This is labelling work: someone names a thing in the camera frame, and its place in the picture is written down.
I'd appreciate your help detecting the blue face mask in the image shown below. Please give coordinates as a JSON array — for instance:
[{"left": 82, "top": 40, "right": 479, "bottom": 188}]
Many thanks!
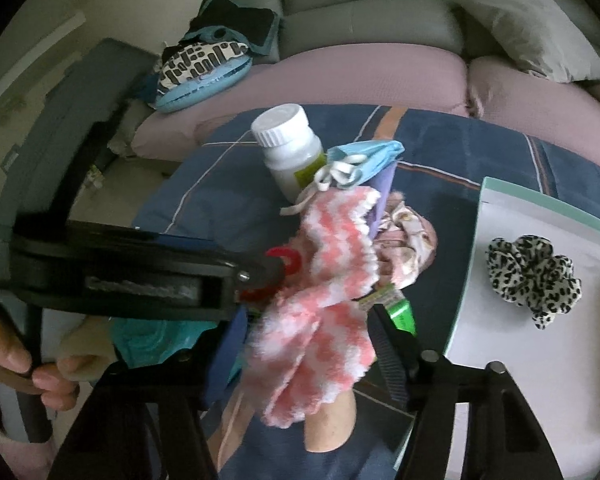
[{"left": 280, "top": 140, "right": 406, "bottom": 218}]

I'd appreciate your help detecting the grey sofa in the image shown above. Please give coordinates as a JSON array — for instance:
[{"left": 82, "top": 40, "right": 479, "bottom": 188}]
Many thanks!
[{"left": 272, "top": 0, "right": 600, "bottom": 106}]

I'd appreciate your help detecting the pink floral scrunchie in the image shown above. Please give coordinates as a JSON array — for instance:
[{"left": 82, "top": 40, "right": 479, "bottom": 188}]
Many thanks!
[{"left": 375, "top": 192, "right": 439, "bottom": 289}]

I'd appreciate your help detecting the blue patterned pouch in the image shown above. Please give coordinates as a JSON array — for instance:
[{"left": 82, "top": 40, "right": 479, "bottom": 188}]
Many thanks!
[{"left": 147, "top": 37, "right": 254, "bottom": 114}]

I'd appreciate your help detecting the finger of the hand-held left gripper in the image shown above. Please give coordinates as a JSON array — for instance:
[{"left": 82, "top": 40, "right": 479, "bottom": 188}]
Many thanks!
[{"left": 227, "top": 252, "right": 287, "bottom": 295}]

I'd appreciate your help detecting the red hair tie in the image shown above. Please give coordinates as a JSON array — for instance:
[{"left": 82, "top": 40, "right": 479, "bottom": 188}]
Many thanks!
[{"left": 237, "top": 246, "right": 303, "bottom": 306}]

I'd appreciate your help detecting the person's left hand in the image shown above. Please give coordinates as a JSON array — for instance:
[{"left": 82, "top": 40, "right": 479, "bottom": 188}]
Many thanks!
[{"left": 0, "top": 306, "right": 117, "bottom": 412}]

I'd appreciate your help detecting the purple packet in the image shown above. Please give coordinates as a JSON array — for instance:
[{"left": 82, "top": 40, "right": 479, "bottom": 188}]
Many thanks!
[{"left": 364, "top": 162, "right": 399, "bottom": 242}]

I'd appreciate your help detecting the grey pillow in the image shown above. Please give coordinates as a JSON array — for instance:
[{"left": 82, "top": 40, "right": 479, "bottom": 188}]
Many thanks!
[{"left": 455, "top": 0, "right": 600, "bottom": 84}]

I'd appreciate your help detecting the white medicine bottle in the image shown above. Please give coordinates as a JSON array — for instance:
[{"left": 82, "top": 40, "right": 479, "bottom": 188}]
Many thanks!
[{"left": 251, "top": 103, "right": 327, "bottom": 204}]

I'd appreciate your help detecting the pink sofa cover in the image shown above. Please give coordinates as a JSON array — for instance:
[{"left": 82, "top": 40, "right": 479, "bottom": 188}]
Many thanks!
[{"left": 130, "top": 42, "right": 600, "bottom": 161}]

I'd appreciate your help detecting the green packet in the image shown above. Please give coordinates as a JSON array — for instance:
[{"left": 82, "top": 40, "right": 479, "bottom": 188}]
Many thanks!
[{"left": 357, "top": 282, "right": 417, "bottom": 337}]

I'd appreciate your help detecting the white tray with mint rim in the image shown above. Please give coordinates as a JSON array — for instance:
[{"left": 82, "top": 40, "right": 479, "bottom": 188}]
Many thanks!
[{"left": 442, "top": 176, "right": 600, "bottom": 480}]

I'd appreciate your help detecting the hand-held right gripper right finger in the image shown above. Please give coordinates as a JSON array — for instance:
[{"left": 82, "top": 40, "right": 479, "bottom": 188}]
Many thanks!
[{"left": 367, "top": 305, "right": 566, "bottom": 480}]

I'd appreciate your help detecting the black teal cloth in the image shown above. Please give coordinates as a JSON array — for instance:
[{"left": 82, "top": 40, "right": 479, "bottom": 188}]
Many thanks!
[{"left": 187, "top": 0, "right": 281, "bottom": 59}]

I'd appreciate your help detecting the blue plaid blanket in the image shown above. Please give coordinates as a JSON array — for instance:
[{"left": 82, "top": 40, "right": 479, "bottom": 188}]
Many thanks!
[{"left": 130, "top": 105, "right": 600, "bottom": 480}]

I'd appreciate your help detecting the pink white fuzzy sock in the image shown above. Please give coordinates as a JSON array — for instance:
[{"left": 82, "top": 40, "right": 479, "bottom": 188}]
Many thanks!
[{"left": 245, "top": 186, "right": 382, "bottom": 429}]

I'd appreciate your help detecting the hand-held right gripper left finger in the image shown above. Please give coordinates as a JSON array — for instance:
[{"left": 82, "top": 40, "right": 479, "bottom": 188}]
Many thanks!
[{"left": 45, "top": 307, "right": 253, "bottom": 480}]

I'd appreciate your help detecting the leopard print scrunchie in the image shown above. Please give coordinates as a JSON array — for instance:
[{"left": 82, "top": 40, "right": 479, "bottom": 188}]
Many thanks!
[{"left": 485, "top": 234, "right": 583, "bottom": 331}]

